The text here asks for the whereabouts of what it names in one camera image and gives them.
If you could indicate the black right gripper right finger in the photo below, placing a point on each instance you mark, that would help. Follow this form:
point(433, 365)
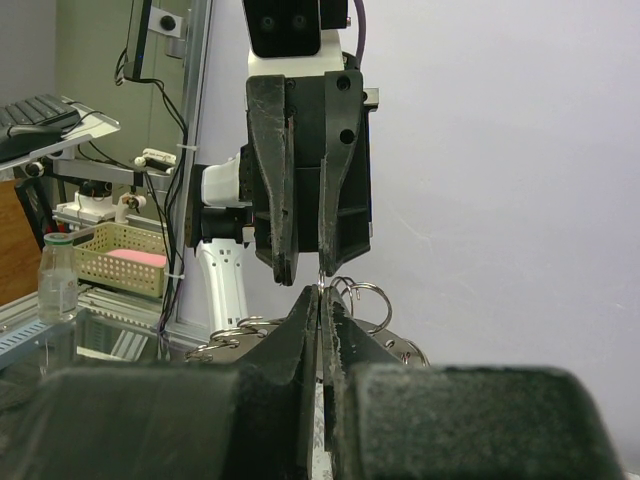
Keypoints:
point(385, 419)

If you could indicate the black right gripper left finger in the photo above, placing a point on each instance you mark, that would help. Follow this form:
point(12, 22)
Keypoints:
point(249, 419)

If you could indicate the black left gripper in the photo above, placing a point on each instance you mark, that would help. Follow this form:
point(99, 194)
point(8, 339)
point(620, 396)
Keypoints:
point(309, 156)

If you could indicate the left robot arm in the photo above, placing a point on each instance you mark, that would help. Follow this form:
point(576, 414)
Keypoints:
point(224, 226)

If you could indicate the perforated beige box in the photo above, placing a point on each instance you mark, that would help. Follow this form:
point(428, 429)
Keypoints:
point(123, 257)

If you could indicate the clear glass bottle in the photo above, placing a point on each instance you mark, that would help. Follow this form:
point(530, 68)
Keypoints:
point(57, 280)

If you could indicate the black keyboard on stand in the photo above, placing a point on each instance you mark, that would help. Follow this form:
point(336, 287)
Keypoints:
point(46, 124)

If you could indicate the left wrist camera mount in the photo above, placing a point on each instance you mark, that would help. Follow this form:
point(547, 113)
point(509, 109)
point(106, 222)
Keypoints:
point(295, 38)

